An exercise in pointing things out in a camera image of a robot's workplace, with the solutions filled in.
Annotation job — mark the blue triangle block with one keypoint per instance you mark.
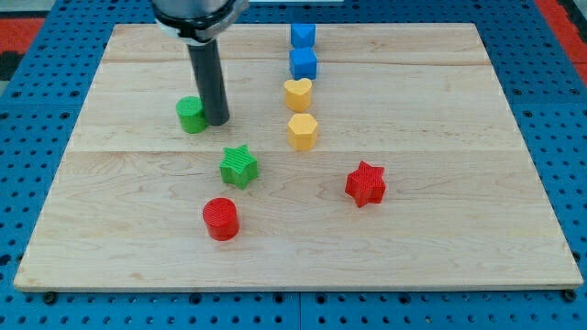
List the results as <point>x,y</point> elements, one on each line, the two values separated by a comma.
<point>302,35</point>

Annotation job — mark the red cylinder block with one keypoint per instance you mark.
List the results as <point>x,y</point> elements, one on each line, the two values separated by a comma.
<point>221,218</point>

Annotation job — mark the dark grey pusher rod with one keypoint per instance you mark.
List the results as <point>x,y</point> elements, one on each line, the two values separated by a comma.
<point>210,84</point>

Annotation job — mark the light wooden board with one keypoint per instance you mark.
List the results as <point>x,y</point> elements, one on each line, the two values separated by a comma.
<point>464,208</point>

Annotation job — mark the green cylinder block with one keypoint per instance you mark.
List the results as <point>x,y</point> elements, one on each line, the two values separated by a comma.
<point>191,114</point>

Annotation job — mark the yellow hexagon block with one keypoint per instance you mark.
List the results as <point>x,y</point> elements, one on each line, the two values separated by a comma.
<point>302,131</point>

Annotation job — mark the green star block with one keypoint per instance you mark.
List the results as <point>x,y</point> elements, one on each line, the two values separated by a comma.
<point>238,167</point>

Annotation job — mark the yellow heart block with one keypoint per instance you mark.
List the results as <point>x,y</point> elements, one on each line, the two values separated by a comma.
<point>298,94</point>

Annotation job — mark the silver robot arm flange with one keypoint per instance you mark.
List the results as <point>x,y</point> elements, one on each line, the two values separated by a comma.
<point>196,22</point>

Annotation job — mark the red star block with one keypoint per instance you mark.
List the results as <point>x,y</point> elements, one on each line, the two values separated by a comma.
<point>366,184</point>

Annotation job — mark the blue cube block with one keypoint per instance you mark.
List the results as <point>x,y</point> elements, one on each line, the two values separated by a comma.
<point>303,63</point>

